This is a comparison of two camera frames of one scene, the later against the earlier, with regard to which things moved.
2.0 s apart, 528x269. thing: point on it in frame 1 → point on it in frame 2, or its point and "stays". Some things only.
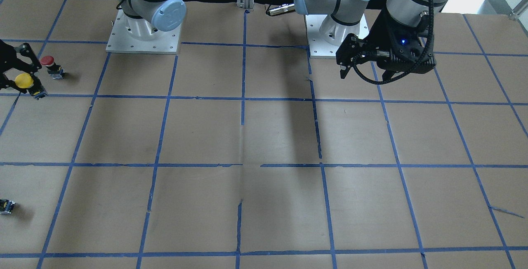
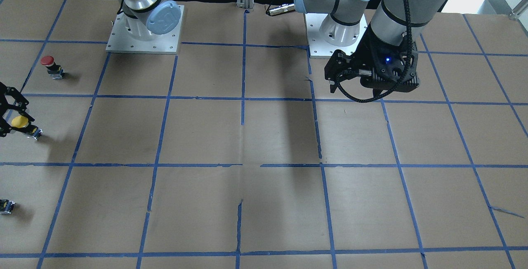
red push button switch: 53,69 stays
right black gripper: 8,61 → 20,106
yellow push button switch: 25,81 → 21,121
